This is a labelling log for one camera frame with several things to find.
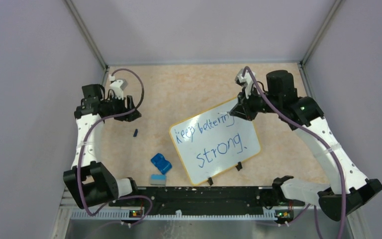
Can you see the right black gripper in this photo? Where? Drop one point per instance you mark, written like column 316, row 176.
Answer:
column 243, row 109

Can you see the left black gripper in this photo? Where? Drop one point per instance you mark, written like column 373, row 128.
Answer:
column 131, row 106

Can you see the yellow framed whiteboard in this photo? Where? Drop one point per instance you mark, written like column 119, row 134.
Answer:
column 208, row 143

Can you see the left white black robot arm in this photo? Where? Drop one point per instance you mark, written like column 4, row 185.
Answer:
column 89, row 181

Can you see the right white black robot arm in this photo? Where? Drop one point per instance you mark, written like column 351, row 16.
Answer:
column 348, row 187

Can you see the grey blue toy brick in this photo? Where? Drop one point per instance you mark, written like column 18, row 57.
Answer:
column 158, row 180

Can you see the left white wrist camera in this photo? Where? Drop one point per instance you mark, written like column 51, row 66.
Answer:
column 117, row 86

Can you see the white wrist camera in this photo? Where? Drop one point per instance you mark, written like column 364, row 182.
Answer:
column 244, row 79
column 117, row 86

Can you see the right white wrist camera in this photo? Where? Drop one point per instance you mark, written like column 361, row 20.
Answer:
column 244, row 79

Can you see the whiteboard wire stand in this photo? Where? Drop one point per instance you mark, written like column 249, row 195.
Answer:
column 237, row 166

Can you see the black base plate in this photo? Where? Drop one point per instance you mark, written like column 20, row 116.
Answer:
column 207, row 201

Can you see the white slotted cable duct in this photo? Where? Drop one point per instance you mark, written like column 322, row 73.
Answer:
column 125, row 215

